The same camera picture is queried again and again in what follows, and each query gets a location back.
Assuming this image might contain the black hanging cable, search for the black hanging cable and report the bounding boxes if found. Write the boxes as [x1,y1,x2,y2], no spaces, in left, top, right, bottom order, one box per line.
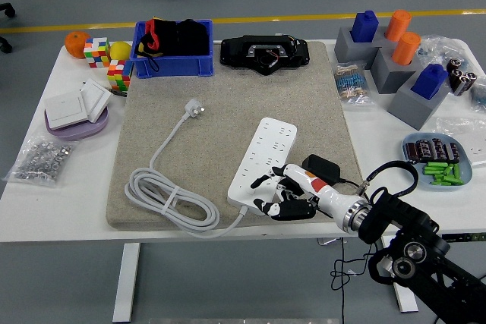
[340,240,346,324]

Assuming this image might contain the grey-brown mat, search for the grey-brown mat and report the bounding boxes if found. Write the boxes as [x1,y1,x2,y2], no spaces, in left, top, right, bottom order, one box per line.
[105,40,368,231]

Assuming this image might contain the white wall switch panel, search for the white wall switch panel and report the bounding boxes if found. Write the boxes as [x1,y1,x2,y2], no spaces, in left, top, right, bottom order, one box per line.
[79,77,113,124]
[43,92,92,131]

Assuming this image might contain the bag of blue parts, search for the bag of blue parts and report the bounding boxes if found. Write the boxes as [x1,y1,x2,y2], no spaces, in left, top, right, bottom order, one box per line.
[469,75,486,112]
[417,34,470,71]

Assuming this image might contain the black and red cloth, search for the black and red cloth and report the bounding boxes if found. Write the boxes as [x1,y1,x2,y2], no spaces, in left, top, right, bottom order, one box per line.
[134,17,212,73]

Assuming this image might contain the bag of metal nuts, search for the bag of metal nuts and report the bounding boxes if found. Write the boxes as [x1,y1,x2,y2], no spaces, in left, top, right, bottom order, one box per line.
[2,133,77,188]

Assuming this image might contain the light blue plate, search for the light blue plate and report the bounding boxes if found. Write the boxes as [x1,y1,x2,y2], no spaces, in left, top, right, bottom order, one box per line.
[401,132,474,190]

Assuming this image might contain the orange cylinder peg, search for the orange cylinder peg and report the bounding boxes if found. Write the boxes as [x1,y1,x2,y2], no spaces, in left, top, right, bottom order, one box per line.
[384,9,413,42]
[391,31,421,66]

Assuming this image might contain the purple plate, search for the purple plate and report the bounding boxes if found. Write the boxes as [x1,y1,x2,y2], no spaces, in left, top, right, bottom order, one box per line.
[44,105,110,141]

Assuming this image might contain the white table leg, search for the white table leg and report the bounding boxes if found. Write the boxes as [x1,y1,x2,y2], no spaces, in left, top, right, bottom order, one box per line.
[112,242,142,323]
[380,236,419,313]

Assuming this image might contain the blue plastic bin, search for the blue plastic bin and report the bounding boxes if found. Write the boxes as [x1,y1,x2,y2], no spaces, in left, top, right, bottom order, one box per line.
[128,19,215,79]

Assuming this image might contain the clear plastic bag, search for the clear plastic bag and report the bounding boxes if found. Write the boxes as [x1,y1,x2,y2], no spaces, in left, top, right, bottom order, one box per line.
[435,115,486,168]

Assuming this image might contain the blue square peg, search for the blue square peg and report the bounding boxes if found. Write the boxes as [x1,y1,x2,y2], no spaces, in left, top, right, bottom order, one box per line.
[349,10,380,43]
[410,63,450,100]

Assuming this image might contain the black device housing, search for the black device housing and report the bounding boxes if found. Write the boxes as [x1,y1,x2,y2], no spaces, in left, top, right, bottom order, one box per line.
[219,34,311,77]

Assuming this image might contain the white power strip with cord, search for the white power strip with cord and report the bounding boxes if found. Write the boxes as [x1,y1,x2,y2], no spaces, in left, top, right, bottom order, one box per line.
[124,98,298,240]

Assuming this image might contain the black table control panel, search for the black table control panel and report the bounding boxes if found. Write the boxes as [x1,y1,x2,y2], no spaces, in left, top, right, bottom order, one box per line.
[443,232,486,244]

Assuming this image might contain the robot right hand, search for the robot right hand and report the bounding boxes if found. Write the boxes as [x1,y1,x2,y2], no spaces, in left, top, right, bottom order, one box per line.
[250,163,356,222]

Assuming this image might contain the orange fruit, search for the orange fruit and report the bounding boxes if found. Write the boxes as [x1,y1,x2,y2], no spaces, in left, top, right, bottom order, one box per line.
[63,30,92,59]

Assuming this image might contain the grey block holder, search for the grey block holder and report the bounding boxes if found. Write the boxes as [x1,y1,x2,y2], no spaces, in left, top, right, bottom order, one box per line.
[374,26,398,50]
[370,45,422,95]
[387,77,451,131]
[333,27,384,71]

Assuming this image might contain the black plug with cord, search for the black plug with cord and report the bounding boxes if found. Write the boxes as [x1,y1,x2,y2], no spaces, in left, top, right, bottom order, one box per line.
[301,153,379,291]

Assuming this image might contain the yellow lemon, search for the yellow lemon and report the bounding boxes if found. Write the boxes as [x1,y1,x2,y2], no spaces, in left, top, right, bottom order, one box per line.
[109,41,133,61]

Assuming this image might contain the black office chair base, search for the black office chair base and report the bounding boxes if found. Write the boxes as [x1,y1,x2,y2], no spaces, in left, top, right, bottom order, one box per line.
[0,2,17,54]

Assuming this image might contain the bag of resistors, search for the bag of resistors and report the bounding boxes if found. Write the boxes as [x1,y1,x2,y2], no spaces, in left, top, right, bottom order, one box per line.
[332,61,375,107]

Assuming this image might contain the colourful puzzle cube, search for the colourful puzzle cube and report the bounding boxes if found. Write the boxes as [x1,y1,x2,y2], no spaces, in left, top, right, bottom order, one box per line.
[83,37,112,69]
[106,58,134,93]

